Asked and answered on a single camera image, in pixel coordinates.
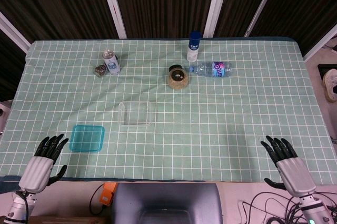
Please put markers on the black flat floor object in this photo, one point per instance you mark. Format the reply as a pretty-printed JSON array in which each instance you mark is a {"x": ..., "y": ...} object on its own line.
[{"x": 325, "y": 68}]

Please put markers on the dark ribbed partition panel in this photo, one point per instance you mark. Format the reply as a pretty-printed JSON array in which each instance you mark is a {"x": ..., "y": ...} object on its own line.
[
  {"x": 302, "y": 5},
  {"x": 52, "y": 5},
  {"x": 8, "y": 71},
  {"x": 163, "y": 2},
  {"x": 242, "y": 2}
]

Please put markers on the blue translucent square lid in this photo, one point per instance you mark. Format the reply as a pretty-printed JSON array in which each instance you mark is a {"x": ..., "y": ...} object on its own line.
[{"x": 87, "y": 139}]

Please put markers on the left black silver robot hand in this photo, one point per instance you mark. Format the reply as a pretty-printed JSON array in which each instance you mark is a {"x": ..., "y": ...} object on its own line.
[{"x": 37, "y": 171}]

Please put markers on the white drink can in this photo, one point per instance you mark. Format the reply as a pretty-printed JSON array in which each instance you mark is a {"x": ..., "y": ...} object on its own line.
[{"x": 111, "y": 64}]

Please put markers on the white sneaker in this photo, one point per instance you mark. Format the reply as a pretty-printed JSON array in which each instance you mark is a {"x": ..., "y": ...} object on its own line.
[{"x": 330, "y": 84}]

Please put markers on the clear square container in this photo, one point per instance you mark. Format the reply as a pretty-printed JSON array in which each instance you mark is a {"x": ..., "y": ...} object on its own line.
[{"x": 137, "y": 113}]

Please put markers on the white partition frame post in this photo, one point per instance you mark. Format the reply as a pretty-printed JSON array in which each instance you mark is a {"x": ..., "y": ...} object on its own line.
[
  {"x": 13, "y": 33},
  {"x": 112, "y": 5},
  {"x": 260, "y": 5},
  {"x": 216, "y": 5},
  {"x": 318, "y": 44}
]

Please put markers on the grey robot torso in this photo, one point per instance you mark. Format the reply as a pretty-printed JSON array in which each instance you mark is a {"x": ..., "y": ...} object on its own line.
[{"x": 168, "y": 200}]

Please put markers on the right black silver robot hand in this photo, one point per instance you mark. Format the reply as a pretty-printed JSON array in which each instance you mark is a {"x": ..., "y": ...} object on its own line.
[{"x": 295, "y": 174}]

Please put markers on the white spray bottle blue cap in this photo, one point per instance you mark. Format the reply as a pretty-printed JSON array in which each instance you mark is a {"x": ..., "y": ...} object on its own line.
[{"x": 193, "y": 47}]

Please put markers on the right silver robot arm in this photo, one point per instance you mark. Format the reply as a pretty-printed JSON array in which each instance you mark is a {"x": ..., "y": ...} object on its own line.
[{"x": 313, "y": 208}]

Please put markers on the round glass jar of grains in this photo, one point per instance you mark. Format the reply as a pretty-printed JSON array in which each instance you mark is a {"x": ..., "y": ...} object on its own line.
[{"x": 178, "y": 80}]

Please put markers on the green white checked tablecloth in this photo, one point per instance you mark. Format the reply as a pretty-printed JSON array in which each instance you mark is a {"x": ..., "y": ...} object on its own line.
[{"x": 210, "y": 129}]

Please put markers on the orange plastic box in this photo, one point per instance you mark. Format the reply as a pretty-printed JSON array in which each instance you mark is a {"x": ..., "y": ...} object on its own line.
[{"x": 108, "y": 193}]

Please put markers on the clear plastic water bottle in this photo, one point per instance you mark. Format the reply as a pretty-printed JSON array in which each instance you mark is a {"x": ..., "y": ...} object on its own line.
[{"x": 210, "y": 68}]

